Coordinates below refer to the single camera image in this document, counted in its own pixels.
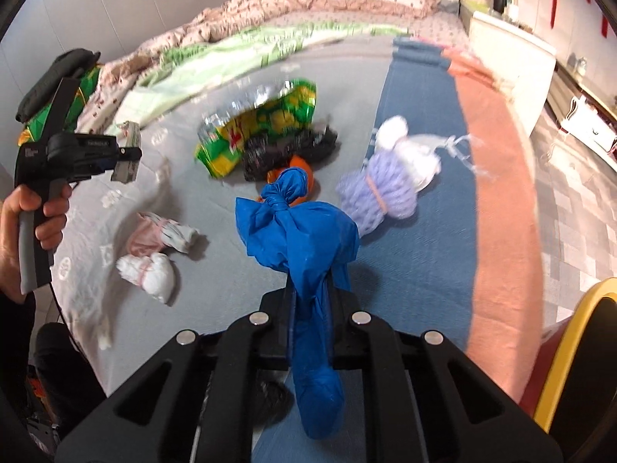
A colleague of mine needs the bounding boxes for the person's left hand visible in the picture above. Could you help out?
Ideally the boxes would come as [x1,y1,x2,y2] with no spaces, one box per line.
[0,184,74,304]

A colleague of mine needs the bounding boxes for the pink dotted quilt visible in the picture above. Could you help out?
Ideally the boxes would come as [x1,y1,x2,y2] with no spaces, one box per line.
[79,0,310,131]

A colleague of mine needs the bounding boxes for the purple white bag bundle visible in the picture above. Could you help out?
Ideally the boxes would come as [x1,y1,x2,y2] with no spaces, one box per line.
[335,116,472,233]

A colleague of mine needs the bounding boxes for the white low cabinet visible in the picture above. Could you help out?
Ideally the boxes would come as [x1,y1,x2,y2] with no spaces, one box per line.
[545,55,617,174]

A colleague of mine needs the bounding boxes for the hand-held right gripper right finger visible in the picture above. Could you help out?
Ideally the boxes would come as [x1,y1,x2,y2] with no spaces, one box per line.
[329,277,564,463]

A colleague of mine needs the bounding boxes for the black folded cloth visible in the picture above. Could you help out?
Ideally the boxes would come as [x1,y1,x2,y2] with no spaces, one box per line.
[14,49,102,123]

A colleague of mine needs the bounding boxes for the green floral quilt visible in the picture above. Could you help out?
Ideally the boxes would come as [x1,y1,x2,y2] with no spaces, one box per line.
[120,19,378,122]

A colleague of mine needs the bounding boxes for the green snack packet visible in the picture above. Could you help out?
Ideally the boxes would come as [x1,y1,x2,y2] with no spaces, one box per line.
[195,78,318,178]

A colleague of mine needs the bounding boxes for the dotted bed sheet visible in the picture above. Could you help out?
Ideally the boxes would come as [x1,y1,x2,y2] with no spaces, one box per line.
[270,8,469,40]

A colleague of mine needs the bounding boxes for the black cable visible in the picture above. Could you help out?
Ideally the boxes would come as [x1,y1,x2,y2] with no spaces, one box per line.
[48,280,83,354]

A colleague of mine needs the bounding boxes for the person's black trousers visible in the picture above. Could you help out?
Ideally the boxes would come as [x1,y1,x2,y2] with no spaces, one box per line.
[33,323,110,426]

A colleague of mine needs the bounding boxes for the orange peel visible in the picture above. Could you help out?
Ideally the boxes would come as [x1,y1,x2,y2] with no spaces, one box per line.
[263,154,317,203]

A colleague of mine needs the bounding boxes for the black plastic bag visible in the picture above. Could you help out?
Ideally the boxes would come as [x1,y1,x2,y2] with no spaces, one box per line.
[242,123,341,183]

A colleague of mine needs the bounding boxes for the yellow trash bin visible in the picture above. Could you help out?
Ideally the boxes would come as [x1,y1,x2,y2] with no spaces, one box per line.
[533,277,617,437]

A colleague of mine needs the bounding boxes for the person's left forearm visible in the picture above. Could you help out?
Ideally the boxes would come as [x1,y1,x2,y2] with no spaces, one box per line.
[0,292,37,425]

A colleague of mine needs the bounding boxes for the blue plastic bag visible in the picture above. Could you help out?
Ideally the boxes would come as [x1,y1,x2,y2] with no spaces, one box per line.
[234,167,360,441]

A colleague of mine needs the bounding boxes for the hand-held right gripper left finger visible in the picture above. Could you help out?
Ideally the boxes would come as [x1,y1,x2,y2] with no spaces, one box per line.
[54,288,297,463]

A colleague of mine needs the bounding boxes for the green patterned cushion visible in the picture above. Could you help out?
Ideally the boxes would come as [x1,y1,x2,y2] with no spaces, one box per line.
[18,65,104,148]

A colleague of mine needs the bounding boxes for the white nightstand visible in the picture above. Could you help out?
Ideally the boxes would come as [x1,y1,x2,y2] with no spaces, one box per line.
[460,0,558,139]

